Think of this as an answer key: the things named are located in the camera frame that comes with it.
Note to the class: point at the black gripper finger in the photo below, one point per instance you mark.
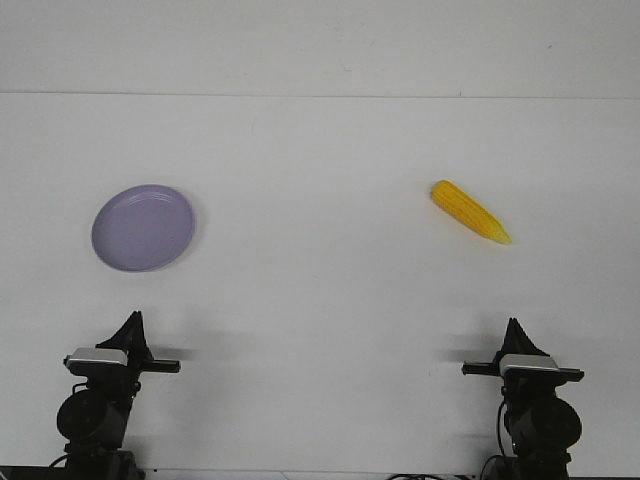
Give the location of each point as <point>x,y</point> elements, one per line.
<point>122,339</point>
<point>523,344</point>
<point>509,341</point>
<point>139,348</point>

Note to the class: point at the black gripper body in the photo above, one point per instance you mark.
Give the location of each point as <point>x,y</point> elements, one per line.
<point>116,377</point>
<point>520,385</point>

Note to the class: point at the purple round plate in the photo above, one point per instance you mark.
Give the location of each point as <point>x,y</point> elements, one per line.
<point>143,228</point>

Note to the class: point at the yellow corn cob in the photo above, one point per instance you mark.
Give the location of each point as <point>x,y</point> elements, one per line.
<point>469,212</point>

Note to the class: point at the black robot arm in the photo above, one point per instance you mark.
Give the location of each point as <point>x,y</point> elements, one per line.
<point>94,418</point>
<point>534,427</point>

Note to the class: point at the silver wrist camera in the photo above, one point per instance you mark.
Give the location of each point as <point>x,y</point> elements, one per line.
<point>527,363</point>
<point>86,361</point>

